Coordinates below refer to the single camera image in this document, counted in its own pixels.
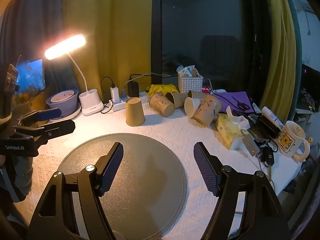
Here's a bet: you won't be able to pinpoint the patterned paper cup leaning right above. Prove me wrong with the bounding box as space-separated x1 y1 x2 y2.
195 95 222 127

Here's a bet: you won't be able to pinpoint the yellow cloth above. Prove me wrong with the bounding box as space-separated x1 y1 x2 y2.
146 84 179 97

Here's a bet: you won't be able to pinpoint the white inside paper cup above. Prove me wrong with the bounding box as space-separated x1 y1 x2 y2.
184 97 203 118

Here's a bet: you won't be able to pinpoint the plain brown paper cup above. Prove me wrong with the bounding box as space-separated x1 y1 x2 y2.
125 97 145 126

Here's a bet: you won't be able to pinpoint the white bear mug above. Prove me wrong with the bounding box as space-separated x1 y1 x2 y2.
277 120 310 163

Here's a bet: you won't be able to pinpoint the black car key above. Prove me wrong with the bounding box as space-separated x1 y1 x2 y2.
260 146 274 167

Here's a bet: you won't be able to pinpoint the grey remote with button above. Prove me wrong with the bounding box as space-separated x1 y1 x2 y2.
242 134 260 157

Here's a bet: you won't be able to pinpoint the yellow curtain right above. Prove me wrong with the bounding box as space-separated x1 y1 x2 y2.
260 0 296 122

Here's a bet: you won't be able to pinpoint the white plastic basket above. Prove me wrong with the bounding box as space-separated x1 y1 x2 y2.
178 75 203 93

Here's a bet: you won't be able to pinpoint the white charger plug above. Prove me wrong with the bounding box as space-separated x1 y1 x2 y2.
110 86 120 104

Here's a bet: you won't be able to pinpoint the brown paper cup lying behind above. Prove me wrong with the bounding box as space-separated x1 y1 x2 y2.
165 92 188 109

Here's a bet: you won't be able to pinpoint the white tube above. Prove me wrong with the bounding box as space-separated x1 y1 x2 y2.
261 106 284 130

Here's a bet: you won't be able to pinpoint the purple bowl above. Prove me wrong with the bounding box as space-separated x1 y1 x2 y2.
46 89 79 118

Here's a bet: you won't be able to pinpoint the white power strip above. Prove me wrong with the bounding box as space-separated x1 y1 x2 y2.
107 92 150 112

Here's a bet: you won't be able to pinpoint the black box device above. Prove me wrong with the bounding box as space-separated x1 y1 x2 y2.
255 114 280 139

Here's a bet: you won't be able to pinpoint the white desk lamp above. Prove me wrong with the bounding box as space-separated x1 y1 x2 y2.
44 34 104 116

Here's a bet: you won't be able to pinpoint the patterned paper cup lying left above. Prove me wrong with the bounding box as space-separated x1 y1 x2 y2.
149 92 175 118

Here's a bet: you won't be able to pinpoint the black scissors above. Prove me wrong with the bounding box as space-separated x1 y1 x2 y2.
232 96 251 112

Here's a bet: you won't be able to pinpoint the white plate under bowl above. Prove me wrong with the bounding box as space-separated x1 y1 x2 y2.
48 102 81 124

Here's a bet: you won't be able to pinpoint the yellow curtain left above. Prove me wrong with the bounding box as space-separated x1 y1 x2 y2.
63 0 152 100

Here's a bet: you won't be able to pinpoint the yellow curtain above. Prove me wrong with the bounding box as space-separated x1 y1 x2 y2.
260 0 296 122
63 0 152 100

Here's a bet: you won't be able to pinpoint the black window frame post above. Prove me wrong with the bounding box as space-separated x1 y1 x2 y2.
150 0 163 85

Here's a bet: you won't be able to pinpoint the yellow tissue box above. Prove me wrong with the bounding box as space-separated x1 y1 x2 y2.
216 106 250 150

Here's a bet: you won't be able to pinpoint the blue lit screen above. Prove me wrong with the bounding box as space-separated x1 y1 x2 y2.
15 59 46 96

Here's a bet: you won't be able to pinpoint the brown paper cup far back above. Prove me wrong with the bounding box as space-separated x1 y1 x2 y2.
188 90 207 100

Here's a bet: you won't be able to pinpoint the round grey placemat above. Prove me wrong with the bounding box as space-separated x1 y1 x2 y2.
59 133 187 239

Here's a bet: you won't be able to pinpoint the black power adapter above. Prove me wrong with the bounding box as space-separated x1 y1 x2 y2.
127 81 140 98

